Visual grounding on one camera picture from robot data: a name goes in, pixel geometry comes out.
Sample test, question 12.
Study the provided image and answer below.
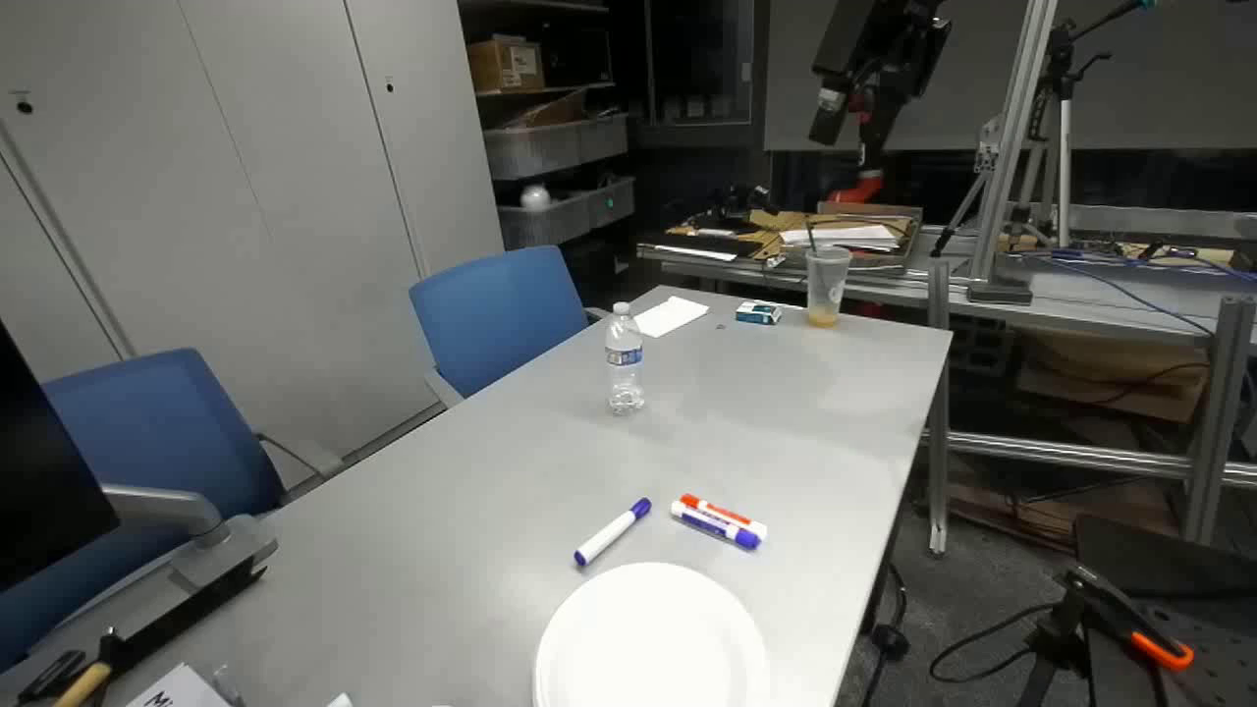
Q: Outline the aluminium frame post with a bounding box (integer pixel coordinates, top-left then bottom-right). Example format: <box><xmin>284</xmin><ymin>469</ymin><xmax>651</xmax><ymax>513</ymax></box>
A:
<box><xmin>961</xmin><ymin>0</ymin><xmax>1062</xmax><ymax>308</ymax></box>

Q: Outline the white marker blue cap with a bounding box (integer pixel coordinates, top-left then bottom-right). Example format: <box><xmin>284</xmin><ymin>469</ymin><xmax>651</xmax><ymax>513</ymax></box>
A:
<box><xmin>569</xmin><ymin>496</ymin><xmax>657</xmax><ymax>574</ymax></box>

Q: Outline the cardboard box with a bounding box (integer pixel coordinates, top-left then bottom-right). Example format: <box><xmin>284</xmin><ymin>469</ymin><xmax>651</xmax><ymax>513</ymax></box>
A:
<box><xmin>466</xmin><ymin>33</ymin><xmax>545</xmax><ymax>94</ymax></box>

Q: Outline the black monitor clamp base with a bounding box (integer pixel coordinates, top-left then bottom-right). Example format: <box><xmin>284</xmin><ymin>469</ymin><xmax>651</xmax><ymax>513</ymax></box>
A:
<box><xmin>93</xmin><ymin>548</ymin><xmax>272</xmax><ymax>678</ymax></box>

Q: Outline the large blue chair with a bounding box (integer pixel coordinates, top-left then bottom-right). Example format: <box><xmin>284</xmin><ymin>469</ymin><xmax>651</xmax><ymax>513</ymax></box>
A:
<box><xmin>0</xmin><ymin>346</ymin><xmax>289</xmax><ymax>671</ymax></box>

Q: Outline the printed paper sheet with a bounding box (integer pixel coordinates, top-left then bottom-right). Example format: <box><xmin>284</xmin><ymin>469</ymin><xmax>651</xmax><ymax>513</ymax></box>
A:
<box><xmin>122</xmin><ymin>662</ymin><xmax>230</xmax><ymax>707</ymax></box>

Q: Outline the wooden handled hammer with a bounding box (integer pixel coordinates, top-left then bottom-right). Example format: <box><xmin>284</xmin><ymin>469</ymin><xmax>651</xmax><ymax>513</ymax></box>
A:
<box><xmin>14</xmin><ymin>626</ymin><xmax>127</xmax><ymax>707</ymax></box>

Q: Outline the orange marker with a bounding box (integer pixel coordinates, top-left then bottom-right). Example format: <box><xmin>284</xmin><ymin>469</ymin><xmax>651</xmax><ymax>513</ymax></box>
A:
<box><xmin>673</xmin><ymin>493</ymin><xmax>774</xmax><ymax>543</ymax></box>

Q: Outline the clear plastic water bottle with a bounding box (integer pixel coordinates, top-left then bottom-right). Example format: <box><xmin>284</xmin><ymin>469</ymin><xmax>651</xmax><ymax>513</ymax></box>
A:
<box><xmin>602</xmin><ymin>300</ymin><xmax>651</xmax><ymax>418</ymax></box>

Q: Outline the black monitor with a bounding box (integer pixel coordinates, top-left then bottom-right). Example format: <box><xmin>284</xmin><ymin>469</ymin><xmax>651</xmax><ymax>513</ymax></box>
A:
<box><xmin>0</xmin><ymin>319</ymin><xmax>122</xmax><ymax>594</ymax></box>

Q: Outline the white cabinet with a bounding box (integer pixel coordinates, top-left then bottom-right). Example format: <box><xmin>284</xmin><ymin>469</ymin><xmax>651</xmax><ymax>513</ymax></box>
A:
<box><xmin>0</xmin><ymin>0</ymin><xmax>507</xmax><ymax>463</ymax></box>

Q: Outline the small blue chair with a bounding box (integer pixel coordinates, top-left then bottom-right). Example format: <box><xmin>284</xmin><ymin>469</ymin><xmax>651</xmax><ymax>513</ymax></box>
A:
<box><xmin>406</xmin><ymin>245</ymin><xmax>588</xmax><ymax>403</ymax></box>

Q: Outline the clear plastic cup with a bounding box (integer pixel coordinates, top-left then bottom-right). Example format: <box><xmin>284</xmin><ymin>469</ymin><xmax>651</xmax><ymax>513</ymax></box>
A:
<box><xmin>800</xmin><ymin>240</ymin><xmax>856</xmax><ymax>329</ymax></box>

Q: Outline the grey camera tripod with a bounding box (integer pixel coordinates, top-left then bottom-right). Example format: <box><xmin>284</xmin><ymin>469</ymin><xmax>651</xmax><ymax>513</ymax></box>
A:
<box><xmin>926</xmin><ymin>0</ymin><xmax>1161</xmax><ymax>264</ymax></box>

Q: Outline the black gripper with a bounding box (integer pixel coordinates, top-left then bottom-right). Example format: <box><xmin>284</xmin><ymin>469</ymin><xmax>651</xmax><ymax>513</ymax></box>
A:
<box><xmin>804</xmin><ymin>0</ymin><xmax>954</xmax><ymax>149</ymax></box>

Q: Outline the black tripod orange handle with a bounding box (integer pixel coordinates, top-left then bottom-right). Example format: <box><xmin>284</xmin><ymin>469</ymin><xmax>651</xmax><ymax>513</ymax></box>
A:
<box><xmin>926</xmin><ymin>564</ymin><xmax>1202</xmax><ymax>707</ymax></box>

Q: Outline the white round plate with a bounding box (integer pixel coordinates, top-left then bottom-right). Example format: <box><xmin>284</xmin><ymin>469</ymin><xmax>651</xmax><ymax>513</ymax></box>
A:
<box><xmin>531</xmin><ymin>560</ymin><xmax>774</xmax><ymax>707</ymax></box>

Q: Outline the cluttered workbench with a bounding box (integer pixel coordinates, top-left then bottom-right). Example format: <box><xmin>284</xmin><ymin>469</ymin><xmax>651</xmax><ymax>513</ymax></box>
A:
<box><xmin>635</xmin><ymin>193</ymin><xmax>1257</xmax><ymax>346</ymax></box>

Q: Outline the white paper sheet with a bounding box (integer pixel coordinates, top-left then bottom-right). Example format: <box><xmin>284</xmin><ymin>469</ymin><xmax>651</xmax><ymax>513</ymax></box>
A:
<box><xmin>634</xmin><ymin>294</ymin><xmax>713</xmax><ymax>341</ymax></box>

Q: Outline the aluminium bench leg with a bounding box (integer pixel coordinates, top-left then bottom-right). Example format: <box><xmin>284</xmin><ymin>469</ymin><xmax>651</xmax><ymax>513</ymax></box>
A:
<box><xmin>1181</xmin><ymin>291</ymin><xmax>1257</xmax><ymax>548</ymax></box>

